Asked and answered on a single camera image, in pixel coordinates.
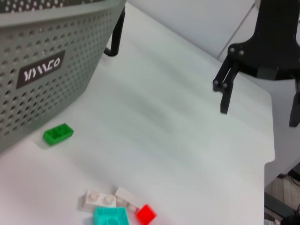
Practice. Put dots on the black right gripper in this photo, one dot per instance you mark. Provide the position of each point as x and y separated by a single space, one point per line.
274 42

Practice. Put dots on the clear translucent toy brick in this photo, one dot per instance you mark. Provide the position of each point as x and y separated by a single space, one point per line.
124 194

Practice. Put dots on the grey perforated storage bin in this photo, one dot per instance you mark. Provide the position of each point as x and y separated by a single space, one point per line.
47 93

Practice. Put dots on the small red sloped brick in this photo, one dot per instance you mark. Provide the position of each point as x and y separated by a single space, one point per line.
145 214

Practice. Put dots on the white toy brick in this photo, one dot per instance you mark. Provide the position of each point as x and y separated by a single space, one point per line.
98 199

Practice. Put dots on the teal square toy brick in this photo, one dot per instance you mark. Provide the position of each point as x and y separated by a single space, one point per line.
110 216

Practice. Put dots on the bright green toy brick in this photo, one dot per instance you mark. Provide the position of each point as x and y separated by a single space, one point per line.
58 134

